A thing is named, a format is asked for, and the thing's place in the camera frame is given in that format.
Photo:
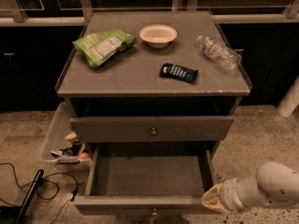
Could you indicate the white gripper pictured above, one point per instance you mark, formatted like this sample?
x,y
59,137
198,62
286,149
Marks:
x,y
230,192

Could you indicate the grey drawer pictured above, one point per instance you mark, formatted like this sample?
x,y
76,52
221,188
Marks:
x,y
164,178
151,129

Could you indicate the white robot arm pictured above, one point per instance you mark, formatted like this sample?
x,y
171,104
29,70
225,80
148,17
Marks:
x,y
274,186

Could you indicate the grey drawer cabinet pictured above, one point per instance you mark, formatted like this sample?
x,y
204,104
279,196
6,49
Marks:
x,y
129,85

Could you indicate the grey top drawer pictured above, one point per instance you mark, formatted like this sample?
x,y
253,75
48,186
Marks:
x,y
151,129

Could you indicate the dark blue snack bar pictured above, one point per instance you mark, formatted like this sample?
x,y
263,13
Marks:
x,y
178,72

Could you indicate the clear plastic water bottle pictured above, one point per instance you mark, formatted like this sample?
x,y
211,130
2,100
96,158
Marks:
x,y
219,53

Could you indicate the clear plastic storage bin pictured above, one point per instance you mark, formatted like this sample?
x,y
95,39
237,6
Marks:
x,y
59,128

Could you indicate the white paper bowl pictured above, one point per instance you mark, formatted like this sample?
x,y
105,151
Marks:
x,y
158,36

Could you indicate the green chip bag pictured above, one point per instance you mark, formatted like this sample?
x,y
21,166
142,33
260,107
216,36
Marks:
x,y
98,47

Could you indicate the black stand base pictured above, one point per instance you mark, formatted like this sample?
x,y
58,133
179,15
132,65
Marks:
x,y
15,213

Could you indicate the metal railing with glass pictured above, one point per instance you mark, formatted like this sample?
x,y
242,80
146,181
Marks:
x,y
79,12

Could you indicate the white cylindrical post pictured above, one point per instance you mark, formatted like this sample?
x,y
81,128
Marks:
x,y
290,101

